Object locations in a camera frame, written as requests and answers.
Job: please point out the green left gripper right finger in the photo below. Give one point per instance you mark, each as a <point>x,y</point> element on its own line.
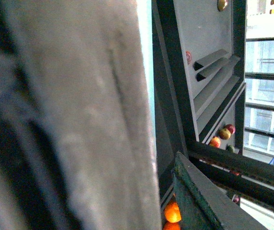
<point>202,205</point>

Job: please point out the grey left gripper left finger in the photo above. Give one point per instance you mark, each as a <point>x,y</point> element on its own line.
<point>72,143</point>

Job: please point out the light blue plastic basket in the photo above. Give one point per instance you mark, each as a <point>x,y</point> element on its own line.
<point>144,14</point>

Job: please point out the orange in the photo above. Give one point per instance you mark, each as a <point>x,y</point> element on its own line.
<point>172,212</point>
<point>171,226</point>

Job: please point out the orange left front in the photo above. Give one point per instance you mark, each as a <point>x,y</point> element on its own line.
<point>171,226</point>

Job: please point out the red passion fruit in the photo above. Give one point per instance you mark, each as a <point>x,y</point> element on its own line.
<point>215,142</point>

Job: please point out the passion fruit back left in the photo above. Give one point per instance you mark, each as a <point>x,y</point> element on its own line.
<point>224,134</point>

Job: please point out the glass door refrigerator cabinet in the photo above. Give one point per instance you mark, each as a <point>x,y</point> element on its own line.
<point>259,111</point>

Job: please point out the dark wooden display stand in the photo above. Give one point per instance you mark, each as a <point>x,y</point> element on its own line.
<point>199,88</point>

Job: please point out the white shelf with bottles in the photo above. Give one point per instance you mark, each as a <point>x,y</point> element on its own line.
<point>260,19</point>

